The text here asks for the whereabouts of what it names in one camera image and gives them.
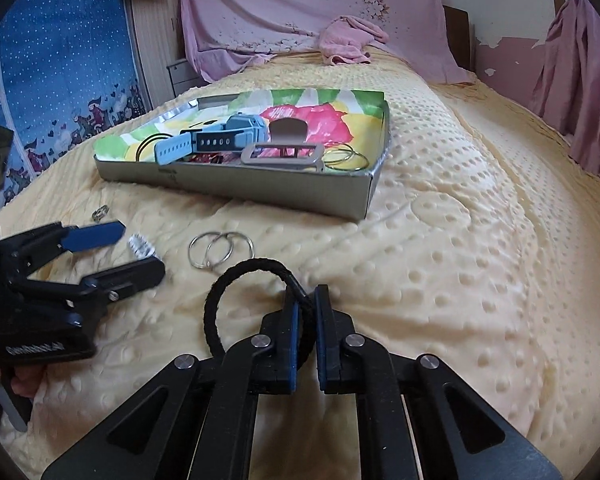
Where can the light blue watch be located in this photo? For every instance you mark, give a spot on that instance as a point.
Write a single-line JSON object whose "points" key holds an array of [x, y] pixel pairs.
{"points": [[245, 130]]}

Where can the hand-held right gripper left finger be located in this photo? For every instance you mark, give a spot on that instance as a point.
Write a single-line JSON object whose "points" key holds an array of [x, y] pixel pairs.
{"points": [[294, 340]]}

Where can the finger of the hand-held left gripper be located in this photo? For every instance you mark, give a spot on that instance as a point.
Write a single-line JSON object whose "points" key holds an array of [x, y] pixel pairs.
{"points": [[130, 277], [95, 236]]}

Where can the crumpled pink towel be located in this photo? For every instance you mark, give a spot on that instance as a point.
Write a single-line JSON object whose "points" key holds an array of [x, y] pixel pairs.
{"points": [[350, 40]]}

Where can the pink curtain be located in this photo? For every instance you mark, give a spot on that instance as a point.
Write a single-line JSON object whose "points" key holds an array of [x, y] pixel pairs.
{"points": [[580, 70]]}

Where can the blue printed fabric wardrobe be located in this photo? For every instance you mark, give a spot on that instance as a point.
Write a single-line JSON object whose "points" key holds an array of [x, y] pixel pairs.
{"points": [[65, 60]]}

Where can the dark wooden headboard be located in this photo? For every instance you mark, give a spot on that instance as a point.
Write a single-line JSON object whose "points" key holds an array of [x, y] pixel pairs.
{"points": [[457, 35]]}

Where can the grey nightstand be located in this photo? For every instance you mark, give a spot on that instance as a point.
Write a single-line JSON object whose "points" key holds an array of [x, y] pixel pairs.
{"points": [[182, 77]]}

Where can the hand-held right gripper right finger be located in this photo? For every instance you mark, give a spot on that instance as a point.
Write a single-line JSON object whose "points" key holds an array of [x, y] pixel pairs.
{"points": [[321, 340]]}

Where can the person's left hand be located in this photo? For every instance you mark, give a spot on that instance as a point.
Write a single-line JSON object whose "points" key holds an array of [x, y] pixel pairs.
{"points": [[27, 382]]}

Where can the floral metal tray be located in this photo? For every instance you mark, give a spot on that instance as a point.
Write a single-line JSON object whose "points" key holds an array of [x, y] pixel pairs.
{"points": [[280, 195]]}

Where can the taupe hair claw clip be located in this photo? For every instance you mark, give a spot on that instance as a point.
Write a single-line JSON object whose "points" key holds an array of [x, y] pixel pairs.
{"points": [[285, 127]]}

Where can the pink hanging sheet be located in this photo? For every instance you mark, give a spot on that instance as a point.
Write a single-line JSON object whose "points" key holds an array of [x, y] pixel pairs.
{"points": [[280, 10]]}

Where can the wooden cabinet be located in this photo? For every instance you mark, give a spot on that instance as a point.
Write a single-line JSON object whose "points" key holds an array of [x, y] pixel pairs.
{"points": [[155, 40]]}

